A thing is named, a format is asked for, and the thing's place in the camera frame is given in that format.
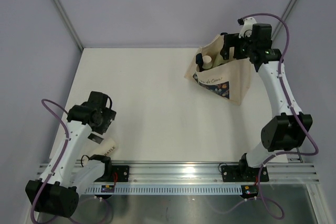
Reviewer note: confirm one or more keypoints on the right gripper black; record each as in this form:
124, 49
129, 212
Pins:
232, 40

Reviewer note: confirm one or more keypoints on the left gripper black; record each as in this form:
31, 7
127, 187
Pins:
107, 116

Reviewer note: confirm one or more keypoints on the pale bottle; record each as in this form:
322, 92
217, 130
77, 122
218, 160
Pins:
219, 60

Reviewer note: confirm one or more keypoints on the beige canvas tote bag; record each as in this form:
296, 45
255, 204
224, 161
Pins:
230, 81

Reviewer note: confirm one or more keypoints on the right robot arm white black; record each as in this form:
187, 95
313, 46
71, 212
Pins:
288, 126

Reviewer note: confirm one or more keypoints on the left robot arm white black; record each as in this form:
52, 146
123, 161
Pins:
57, 190

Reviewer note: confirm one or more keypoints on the cream bottle with lettering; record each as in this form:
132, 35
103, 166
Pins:
105, 148

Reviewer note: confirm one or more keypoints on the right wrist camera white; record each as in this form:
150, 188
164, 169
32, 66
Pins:
246, 26

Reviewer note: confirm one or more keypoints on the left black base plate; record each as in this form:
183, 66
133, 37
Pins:
118, 174

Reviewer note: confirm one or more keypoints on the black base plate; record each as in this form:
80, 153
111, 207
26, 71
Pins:
234, 173
118, 174

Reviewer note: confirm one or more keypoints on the aluminium mounting rail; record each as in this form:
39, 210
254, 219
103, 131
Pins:
208, 173

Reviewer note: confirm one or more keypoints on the white slotted cable duct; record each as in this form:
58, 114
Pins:
220, 189

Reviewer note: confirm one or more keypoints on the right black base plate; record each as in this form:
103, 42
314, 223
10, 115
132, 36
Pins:
234, 173

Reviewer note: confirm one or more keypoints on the left aluminium frame post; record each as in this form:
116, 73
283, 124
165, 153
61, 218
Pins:
68, 24

